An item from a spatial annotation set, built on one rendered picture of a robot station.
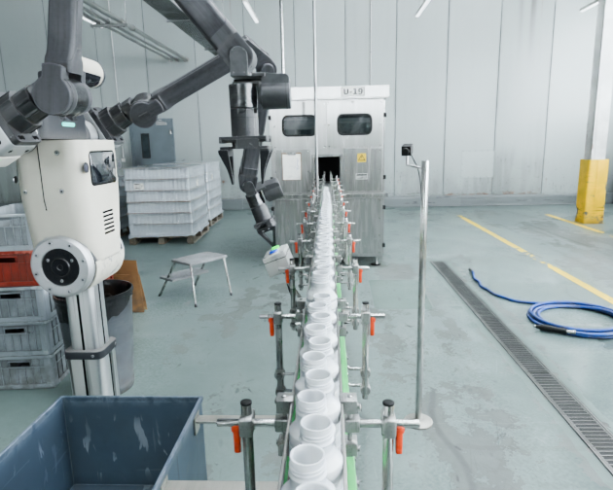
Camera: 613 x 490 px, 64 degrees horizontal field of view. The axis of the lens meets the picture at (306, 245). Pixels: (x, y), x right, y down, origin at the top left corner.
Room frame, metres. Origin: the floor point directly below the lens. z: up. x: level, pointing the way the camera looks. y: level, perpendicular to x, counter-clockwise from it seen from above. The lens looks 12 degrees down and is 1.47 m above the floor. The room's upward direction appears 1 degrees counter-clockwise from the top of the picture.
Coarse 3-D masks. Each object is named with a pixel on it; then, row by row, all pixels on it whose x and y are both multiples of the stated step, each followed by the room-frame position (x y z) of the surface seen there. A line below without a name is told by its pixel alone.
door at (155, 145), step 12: (168, 120) 11.40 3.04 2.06; (132, 132) 11.46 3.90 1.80; (144, 132) 11.44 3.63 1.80; (156, 132) 11.43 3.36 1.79; (168, 132) 11.42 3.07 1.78; (132, 144) 11.44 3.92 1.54; (144, 144) 11.44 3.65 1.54; (156, 144) 11.43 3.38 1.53; (168, 144) 11.42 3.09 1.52; (132, 156) 11.44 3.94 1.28; (144, 156) 11.44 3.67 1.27; (156, 156) 11.43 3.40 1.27; (168, 156) 11.42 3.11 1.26
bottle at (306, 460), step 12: (300, 444) 0.46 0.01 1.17; (312, 444) 0.46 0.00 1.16; (300, 456) 0.46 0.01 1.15; (312, 456) 0.46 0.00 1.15; (324, 456) 0.44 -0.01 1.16; (300, 468) 0.43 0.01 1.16; (312, 468) 0.43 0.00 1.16; (324, 468) 0.44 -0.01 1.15; (288, 480) 0.46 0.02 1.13; (300, 480) 0.43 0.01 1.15; (312, 480) 0.43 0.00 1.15; (324, 480) 0.44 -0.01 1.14
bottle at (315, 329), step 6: (312, 324) 0.81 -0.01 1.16; (318, 324) 0.81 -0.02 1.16; (306, 330) 0.79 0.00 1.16; (312, 330) 0.81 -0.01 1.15; (318, 330) 0.81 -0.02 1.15; (324, 330) 0.79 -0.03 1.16; (306, 336) 0.79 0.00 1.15; (312, 336) 0.78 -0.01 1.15; (306, 342) 0.79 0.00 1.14; (306, 348) 0.79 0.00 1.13; (300, 354) 0.79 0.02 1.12; (300, 366) 0.79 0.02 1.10; (300, 372) 0.79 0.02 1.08
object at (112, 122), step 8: (120, 104) 1.51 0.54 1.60; (96, 112) 1.49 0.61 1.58; (104, 112) 1.48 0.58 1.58; (112, 112) 1.48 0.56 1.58; (120, 112) 1.48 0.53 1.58; (96, 120) 1.47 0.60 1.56; (104, 120) 1.47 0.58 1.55; (112, 120) 1.47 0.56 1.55; (120, 120) 1.48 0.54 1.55; (128, 120) 1.50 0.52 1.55; (104, 128) 1.47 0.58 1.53; (112, 128) 1.48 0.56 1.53; (120, 128) 1.49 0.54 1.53; (104, 136) 1.47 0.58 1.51; (112, 136) 1.48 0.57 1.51; (120, 136) 1.54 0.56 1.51; (120, 144) 1.54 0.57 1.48
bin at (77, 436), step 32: (64, 416) 0.97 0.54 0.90; (96, 416) 0.97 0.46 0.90; (128, 416) 0.97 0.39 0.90; (160, 416) 0.96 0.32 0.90; (192, 416) 0.88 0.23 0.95; (224, 416) 0.91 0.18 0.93; (256, 416) 0.91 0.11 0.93; (32, 448) 0.86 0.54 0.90; (64, 448) 0.96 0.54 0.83; (96, 448) 0.97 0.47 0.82; (128, 448) 0.97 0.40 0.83; (160, 448) 0.96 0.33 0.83; (192, 448) 0.87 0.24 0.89; (0, 480) 0.76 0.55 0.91; (32, 480) 0.84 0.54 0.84; (64, 480) 0.94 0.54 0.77; (96, 480) 0.97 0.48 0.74; (128, 480) 0.97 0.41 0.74; (160, 480) 0.69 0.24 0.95; (192, 480) 0.72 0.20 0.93
